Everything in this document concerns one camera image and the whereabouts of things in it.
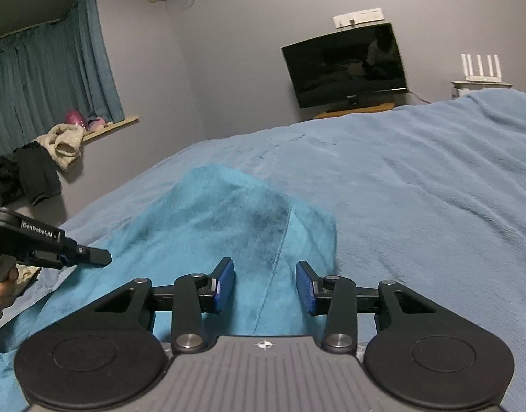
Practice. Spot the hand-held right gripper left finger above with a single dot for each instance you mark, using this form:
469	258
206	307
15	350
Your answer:
225	283

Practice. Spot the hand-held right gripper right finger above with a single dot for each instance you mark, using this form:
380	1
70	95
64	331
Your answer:
305	288

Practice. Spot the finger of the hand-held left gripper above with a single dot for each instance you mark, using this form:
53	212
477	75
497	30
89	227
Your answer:
89	255

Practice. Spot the teal fleece robe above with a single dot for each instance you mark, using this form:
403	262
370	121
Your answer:
211	223

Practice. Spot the black clothes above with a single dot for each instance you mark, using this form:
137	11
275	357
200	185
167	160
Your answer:
22	176

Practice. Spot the person's left hand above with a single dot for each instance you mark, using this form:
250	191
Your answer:
3	294

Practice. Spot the beige fleece garment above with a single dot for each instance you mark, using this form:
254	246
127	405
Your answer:
63	143

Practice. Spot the pink round toy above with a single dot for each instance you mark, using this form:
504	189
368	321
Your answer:
76	120

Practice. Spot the pink plush toy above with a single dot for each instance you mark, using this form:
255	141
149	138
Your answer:
96	123

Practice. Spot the wooden windowsill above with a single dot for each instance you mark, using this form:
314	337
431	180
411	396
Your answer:
112	123

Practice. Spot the blue fleece blanket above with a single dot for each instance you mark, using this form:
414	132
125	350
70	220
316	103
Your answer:
417	180

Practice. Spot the teal curtain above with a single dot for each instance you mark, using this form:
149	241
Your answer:
44	77

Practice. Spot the wooden television stand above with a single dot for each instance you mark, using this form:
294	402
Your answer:
353	110

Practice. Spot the black television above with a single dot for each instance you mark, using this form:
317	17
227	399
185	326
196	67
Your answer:
344	66

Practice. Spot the white router with antennas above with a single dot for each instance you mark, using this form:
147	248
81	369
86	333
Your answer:
486	78

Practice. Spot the white wall power strip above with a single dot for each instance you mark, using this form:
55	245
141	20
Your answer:
358	17

